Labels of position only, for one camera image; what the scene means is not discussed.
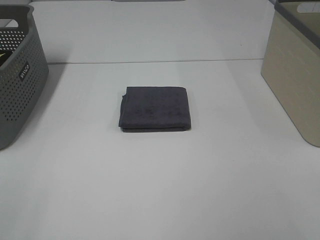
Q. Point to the dark grey towel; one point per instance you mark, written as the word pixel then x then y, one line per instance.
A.
pixel 147 109

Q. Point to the beige plastic basket grey rim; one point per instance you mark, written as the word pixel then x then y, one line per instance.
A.
pixel 291 64

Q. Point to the grey perforated plastic basket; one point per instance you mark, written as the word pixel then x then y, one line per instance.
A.
pixel 24 73

